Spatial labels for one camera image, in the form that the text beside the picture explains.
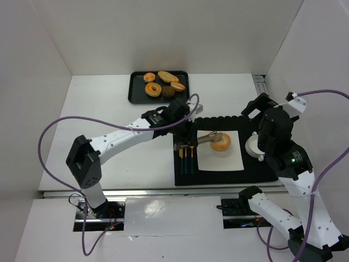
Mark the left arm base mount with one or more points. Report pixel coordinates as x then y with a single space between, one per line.
110 217

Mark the white square plate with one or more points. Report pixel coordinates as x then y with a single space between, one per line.
229 160

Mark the round orange bun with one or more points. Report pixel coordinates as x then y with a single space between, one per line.
149 77

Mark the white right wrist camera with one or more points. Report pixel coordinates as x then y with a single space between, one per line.
295 105

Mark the ring donut on tray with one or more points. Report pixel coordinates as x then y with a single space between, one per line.
153 89

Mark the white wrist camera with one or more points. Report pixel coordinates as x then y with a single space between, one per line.
195 108
295 105

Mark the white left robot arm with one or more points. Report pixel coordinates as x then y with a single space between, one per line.
87 156

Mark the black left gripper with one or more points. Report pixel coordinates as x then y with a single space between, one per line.
184 136

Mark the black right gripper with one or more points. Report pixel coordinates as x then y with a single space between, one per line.
252 108

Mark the cream sandwich bun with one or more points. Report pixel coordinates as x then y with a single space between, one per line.
178 86

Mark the long twisted bread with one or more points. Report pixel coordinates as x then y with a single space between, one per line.
167 77

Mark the silver metal tongs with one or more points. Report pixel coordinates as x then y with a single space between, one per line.
213 136

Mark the gold knife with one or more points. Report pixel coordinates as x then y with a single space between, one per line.
181 161

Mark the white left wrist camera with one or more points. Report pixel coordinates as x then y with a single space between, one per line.
195 108

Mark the dark chocolate bread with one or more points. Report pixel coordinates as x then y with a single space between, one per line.
168 91

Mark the aluminium table edge rail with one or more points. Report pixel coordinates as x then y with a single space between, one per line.
167 192

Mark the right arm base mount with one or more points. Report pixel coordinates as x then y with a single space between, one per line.
235 215

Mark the gold spoon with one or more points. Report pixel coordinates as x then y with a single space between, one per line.
185 160

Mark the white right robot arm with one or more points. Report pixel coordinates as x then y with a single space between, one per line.
312 236

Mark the black scalloped placemat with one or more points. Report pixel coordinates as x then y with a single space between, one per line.
254 171

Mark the white cup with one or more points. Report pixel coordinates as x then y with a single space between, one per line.
251 147

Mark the glazed ring donut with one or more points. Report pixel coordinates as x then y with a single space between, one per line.
223 144

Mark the gold fork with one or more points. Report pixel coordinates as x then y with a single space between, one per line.
192 160

